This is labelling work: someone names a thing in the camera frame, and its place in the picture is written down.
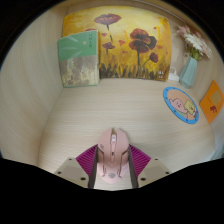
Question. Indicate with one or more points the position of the round blue-rimmed cartoon mouse pad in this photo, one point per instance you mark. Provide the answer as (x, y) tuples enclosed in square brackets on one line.
[(181, 105)]

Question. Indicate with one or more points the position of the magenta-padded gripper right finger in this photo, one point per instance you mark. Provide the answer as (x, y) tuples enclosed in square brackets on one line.
[(154, 170)]

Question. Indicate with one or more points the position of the pale teal faceted vase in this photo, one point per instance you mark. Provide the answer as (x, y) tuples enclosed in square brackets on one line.
[(188, 72)]

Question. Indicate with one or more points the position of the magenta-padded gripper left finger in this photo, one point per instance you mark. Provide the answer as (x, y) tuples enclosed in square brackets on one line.
[(71, 171)]

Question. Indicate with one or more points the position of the pink computer mouse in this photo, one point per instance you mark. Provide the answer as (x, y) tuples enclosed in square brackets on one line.
[(112, 153)]

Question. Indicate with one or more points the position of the white power strip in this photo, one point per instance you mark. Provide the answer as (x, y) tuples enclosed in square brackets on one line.
[(173, 77)]

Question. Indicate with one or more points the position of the orange book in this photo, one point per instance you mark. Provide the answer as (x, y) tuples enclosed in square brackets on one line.
[(213, 101)]

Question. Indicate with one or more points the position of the pink and white flower bouquet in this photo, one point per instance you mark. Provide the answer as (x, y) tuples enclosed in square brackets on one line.
[(196, 42)]

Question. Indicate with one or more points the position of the yellow poppy flower painting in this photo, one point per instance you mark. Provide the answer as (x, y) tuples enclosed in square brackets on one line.
[(133, 43)]

